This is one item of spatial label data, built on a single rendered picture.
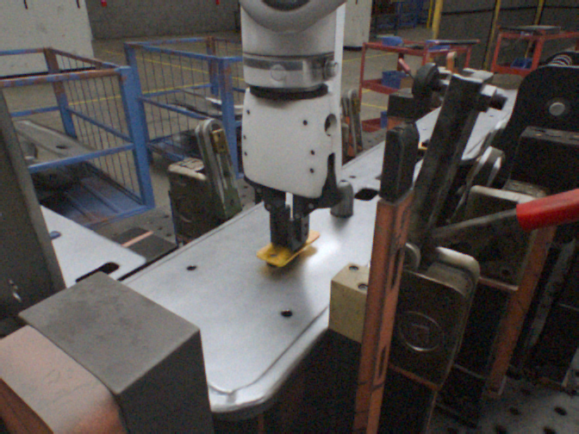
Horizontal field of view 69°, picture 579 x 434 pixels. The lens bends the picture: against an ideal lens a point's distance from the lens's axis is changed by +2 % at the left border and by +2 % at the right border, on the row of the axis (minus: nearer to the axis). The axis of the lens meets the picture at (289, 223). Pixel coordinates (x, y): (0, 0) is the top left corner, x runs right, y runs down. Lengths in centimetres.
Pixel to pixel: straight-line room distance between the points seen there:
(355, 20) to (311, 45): 1102
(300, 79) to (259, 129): 7
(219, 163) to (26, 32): 792
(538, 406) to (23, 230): 74
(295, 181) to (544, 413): 56
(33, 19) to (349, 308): 827
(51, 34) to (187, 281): 818
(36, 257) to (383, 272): 20
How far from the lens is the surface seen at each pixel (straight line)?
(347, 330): 36
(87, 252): 54
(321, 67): 39
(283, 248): 47
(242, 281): 45
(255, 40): 38
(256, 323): 39
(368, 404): 37
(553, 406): 82
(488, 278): 58
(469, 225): 37
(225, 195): 59
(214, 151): 58
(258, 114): 41
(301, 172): 40
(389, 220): 26
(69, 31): 865
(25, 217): 23
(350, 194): 56
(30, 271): 26
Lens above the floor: 127
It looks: 29 degrees down
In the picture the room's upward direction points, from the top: straight up
